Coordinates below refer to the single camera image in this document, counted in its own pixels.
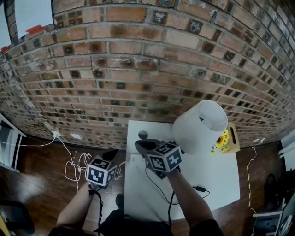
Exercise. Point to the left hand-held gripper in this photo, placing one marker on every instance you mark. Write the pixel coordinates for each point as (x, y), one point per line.
(99, 172)

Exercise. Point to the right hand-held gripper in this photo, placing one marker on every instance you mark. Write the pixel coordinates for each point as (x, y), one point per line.
(166, 159)

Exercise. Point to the white table lamp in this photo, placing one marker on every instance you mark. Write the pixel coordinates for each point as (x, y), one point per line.
(191, 131)

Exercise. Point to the person's left forearm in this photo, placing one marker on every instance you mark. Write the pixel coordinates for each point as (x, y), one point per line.
(76, 205)

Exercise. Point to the person's right forearm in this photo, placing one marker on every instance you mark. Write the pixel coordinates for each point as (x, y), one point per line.
(191, 200)

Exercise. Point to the person's black shoe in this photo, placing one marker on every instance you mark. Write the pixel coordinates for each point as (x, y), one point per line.
(119, 200)

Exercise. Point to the yellow sunflower bouquet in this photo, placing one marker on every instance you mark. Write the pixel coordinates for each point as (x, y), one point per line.
(222, 140)

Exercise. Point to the person's black clothing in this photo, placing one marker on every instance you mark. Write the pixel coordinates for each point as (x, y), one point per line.
(138, 228)

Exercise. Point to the white table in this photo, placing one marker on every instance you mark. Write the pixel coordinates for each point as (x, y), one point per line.
(219, 175)

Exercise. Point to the wooden tissue box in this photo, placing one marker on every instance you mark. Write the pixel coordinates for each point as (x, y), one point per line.
(234, 138)

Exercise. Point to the yellow black striped floor tape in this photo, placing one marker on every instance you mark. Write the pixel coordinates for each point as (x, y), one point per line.
(249, 184)

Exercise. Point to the white paper sheet red tape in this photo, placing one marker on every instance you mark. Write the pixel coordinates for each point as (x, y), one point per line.
(4, 23)
(33, 16)

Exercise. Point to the white wall plug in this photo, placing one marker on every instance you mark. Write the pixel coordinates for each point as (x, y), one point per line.
(258, 141)
(56, 134)

